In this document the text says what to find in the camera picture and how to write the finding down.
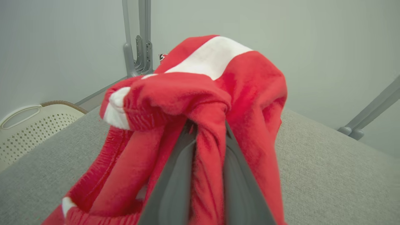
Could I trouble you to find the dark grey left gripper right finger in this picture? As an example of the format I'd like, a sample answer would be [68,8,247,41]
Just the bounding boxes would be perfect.
[223,120,277,225]

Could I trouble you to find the grey curved metal tube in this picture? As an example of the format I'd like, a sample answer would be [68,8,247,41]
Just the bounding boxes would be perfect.
[122,0,140,78]

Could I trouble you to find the white perforated laundry basket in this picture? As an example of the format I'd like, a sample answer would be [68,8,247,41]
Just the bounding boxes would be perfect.
[0,101,89,173]

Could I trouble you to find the grey metal wall post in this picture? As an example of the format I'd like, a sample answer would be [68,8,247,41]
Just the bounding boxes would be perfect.
[137,0,154,75]

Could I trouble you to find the grey metal floor rail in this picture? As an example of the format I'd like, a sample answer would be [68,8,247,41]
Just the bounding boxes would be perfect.
[75,77,128,107]

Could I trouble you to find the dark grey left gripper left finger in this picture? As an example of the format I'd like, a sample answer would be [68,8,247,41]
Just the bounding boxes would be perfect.
[137,120,198,225]

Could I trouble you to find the red shorts with white hem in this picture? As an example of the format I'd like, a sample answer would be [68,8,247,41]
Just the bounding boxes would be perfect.
[41,35,288,225]

